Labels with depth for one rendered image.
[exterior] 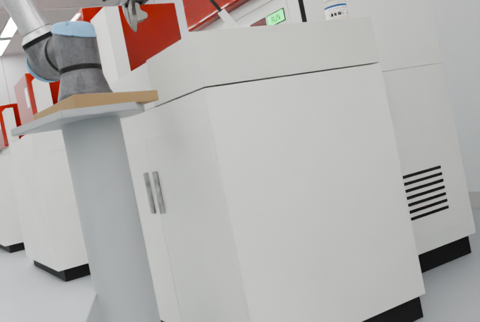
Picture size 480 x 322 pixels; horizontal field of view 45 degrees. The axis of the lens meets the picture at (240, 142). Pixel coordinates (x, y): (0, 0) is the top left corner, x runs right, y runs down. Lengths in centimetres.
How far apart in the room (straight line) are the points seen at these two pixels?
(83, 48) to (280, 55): 54
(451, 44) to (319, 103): 199
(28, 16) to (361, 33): 98
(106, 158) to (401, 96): 129
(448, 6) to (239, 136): 227
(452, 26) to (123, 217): 249
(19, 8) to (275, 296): 107
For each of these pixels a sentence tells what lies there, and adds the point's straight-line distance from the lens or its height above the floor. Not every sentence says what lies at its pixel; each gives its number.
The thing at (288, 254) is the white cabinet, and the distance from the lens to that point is 160.
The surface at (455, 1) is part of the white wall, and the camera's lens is 357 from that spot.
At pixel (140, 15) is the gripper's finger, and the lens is 201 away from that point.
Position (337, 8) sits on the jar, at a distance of 185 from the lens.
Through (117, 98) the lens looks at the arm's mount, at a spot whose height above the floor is 84.
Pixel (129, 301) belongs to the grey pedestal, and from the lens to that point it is 160.
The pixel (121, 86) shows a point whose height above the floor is 93.
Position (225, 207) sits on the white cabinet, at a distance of 151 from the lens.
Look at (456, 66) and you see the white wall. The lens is 358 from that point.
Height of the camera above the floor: 67
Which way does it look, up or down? level
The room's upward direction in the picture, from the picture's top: 11 degrees counter-clockwise
